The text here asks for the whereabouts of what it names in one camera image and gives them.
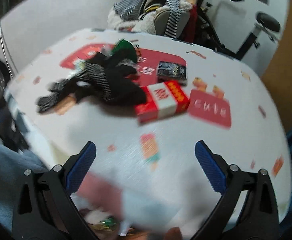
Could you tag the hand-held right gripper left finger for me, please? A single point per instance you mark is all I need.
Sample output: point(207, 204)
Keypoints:
point(82, 165)

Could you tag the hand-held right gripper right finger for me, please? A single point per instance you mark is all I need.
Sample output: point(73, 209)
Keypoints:
point(211, 165)

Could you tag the red cigarette box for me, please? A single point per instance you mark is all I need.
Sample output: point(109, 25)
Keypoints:
point(161, 102)

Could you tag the black striped sock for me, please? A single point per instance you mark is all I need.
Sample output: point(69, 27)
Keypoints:
point(115, 87)

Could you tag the small black packet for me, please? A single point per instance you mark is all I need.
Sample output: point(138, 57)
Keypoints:
point(172, 71)

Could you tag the green packet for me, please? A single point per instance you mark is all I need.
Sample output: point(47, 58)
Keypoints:
point(126, 48)

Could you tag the person's right hand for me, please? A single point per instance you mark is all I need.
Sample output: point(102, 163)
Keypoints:
point(174, 233)

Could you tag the folding table with patterned cover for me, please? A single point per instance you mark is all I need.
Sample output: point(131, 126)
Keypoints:
point(211, 142)

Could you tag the white mop rod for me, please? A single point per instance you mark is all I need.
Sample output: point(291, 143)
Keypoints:
point(10, 62)

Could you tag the wooden door panel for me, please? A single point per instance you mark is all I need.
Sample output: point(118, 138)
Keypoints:
point(278, 80)

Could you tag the red cloth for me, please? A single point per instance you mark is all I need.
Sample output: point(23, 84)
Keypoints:
point(192, 22)

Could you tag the white fluffy cloth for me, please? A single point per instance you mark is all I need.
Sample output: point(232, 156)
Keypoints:
point(146, 26)

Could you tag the black exercise bike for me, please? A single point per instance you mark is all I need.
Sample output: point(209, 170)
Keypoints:
point(268, 21)

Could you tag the beige chair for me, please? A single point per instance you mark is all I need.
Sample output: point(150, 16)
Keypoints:
point(162, 17)

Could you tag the black white striped shirt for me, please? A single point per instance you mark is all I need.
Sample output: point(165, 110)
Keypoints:
point(131, 2)

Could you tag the black garment with yellow stripes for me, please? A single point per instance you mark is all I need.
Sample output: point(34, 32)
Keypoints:
point(153, 2)

